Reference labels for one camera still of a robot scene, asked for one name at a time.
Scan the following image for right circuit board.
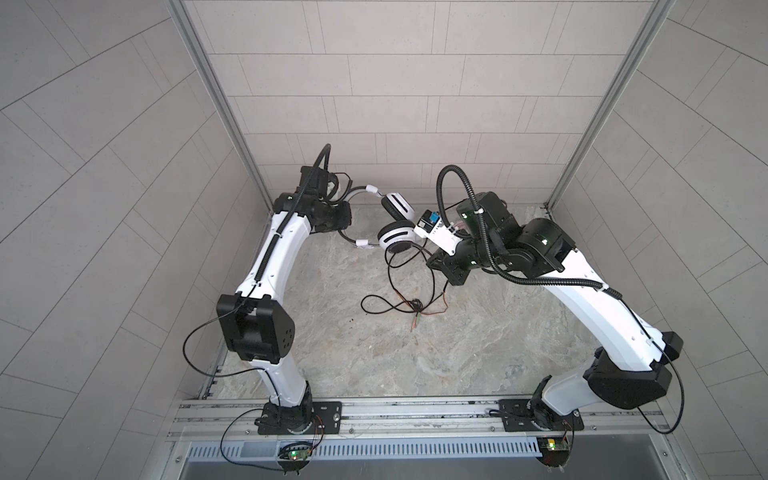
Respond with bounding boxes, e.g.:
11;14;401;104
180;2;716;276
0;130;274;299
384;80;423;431
536;437;571;468

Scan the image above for aluminium mounting rail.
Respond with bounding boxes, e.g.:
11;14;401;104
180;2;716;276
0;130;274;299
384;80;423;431
161;395;665;440

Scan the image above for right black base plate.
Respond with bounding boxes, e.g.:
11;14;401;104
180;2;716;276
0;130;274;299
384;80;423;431
487;398;584;432

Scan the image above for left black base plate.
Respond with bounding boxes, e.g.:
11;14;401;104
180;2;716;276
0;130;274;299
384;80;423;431
254;401;342;435

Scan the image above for white black headphones with cable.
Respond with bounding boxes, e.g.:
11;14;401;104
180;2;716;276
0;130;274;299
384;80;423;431
338;185;448;331

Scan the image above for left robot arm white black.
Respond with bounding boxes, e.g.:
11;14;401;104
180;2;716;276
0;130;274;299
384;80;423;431
198;144;351;435

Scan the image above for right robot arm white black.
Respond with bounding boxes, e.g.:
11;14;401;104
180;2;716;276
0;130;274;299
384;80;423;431
416;165;683;430

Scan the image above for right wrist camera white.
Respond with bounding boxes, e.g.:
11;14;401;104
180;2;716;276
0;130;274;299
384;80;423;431
414;210;462;256

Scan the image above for circuit board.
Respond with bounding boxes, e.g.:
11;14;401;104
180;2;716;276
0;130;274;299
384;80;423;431
277;442;314;474
536;437;571;468

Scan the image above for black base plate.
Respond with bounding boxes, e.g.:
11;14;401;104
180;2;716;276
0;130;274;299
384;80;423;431
487;398;584;432
254;401;342;435

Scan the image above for left circuit board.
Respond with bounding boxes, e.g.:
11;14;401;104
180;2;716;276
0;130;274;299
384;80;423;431
277;442;314;474

